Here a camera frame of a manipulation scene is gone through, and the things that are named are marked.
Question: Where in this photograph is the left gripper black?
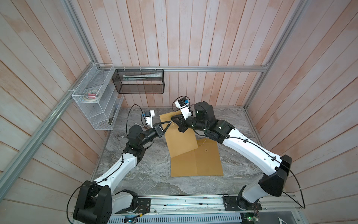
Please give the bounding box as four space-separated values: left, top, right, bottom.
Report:
139 120 171 147

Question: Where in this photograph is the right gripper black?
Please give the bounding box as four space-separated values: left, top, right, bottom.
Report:
171 114 209 135

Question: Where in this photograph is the brown file bag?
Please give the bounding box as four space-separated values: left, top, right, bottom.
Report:
194 138 223 176
165 122 198 158
171 150 198 177

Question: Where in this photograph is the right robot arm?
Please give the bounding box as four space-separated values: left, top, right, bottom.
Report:
171 96 292 211

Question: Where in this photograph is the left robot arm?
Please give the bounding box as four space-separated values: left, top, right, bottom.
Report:
73 121 171 224

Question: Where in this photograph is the black mesh basket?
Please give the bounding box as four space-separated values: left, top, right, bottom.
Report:
112 68 165 94

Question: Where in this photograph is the tape roll in rack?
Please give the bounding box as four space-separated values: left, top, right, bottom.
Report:
83 89 102 102

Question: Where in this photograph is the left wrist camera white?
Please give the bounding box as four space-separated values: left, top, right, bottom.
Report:
143 110 155 128

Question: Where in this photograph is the white wire shelf rack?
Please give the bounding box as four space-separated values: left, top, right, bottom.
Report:
72 63 124 131

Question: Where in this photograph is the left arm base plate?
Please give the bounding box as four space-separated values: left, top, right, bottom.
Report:
116 198 151 215

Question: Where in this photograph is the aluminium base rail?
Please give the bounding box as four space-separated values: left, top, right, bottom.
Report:
104 194 302 216

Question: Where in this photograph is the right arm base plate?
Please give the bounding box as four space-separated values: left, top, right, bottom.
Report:
222 194 262 211

